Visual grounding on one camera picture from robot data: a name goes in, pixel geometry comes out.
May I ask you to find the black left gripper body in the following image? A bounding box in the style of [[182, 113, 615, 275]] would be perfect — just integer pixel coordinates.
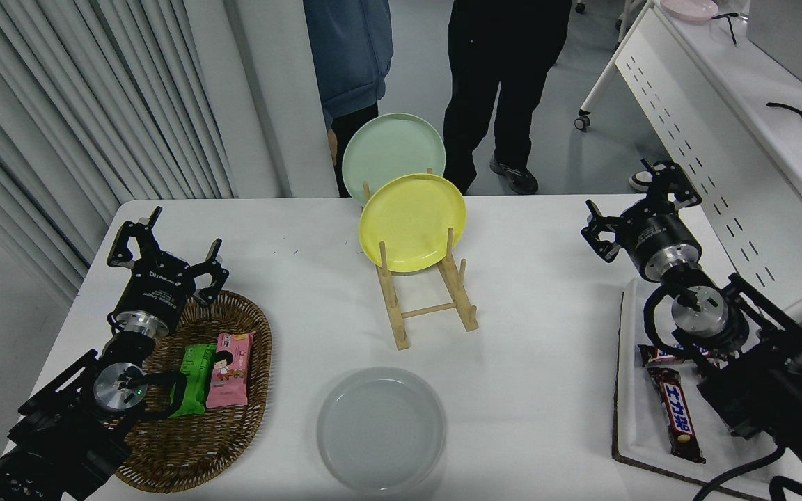
[[113, 262, 195, 334]]

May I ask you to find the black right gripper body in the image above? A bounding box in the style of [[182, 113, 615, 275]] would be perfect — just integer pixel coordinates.
[[620, 207, 702, 273]]

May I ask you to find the grey plate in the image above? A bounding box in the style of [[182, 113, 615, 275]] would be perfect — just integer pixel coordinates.
[[316, 367, 446, 495]]

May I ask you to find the pink plate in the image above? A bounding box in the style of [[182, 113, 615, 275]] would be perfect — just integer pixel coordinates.
[[661, 0, 721, 22]]

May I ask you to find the wooden plate rack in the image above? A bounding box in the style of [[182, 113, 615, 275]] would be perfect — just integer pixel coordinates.
[[363, 167, 480, 351]]

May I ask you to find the yellow plate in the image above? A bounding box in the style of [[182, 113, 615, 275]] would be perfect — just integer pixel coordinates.
[[359, 173, 468, 273]]

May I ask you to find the pale green plate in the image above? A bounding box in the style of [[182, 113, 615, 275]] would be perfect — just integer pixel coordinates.
[[342, 113, 447, 207]]

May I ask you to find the white desk with perforated panel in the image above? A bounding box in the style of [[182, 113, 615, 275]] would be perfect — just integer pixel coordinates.
[[575, 0, 802, 328]]

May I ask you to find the green snack pack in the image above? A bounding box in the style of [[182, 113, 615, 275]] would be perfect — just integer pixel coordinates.
[[168, 344, 217, 418]]

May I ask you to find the pink snack pack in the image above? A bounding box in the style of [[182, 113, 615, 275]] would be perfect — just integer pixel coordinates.
[[205, 331, 256, 408]]

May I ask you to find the brown Snickers bar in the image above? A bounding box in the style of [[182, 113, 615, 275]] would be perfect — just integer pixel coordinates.
[[638, 344, 695, 368]]

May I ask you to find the brown wicker basket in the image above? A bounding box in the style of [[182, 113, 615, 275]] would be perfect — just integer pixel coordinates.
[[114, 290, 273, 493]]

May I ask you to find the white pleated curtain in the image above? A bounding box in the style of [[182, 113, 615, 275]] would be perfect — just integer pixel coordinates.
[[0, 0, 235, 307]]

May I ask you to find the white tray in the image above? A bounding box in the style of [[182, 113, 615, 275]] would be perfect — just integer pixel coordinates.
[[612, 278, 792, 500]]

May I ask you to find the dark brown chocolate bar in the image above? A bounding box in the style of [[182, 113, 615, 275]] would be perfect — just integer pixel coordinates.
[[647, 367, 707, 466]]

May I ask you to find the white laptop computer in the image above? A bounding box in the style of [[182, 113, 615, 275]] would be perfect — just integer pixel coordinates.
[[748, 0, 802, 95]]

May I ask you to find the thick black cable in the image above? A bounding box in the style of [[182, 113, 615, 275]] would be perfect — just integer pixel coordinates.
[[766, 102, 802, 129]]

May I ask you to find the thin black cable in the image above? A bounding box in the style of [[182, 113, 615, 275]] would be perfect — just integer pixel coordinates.
[[712, 13, 741, 47]]

